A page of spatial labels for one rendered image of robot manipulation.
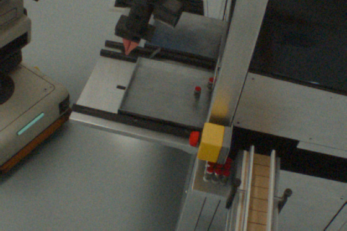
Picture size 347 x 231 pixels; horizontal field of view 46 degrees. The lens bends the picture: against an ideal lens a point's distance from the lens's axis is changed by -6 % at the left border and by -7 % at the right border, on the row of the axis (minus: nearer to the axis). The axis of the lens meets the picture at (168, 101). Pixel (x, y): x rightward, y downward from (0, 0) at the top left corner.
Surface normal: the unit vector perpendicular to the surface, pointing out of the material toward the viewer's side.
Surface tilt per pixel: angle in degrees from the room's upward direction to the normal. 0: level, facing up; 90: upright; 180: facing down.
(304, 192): 90
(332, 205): 90
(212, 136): 0
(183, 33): 0
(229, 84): 90
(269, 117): 90
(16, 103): 0
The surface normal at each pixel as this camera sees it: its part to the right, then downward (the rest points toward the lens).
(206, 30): 0.12, -0.71
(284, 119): -0.19, 0.67
